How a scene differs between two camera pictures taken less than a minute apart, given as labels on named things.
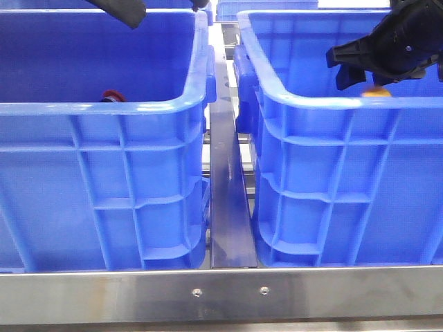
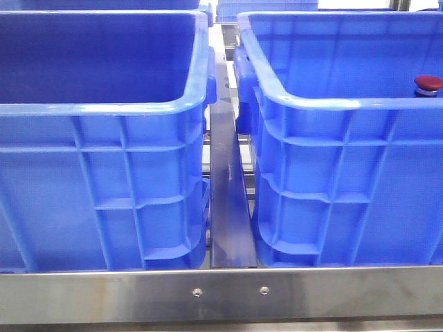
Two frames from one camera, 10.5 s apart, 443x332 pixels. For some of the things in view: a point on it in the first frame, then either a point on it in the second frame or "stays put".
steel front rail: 239,296 stays put
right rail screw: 264,290 stays put
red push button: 113,96 to 427,86
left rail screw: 196,292 stays put
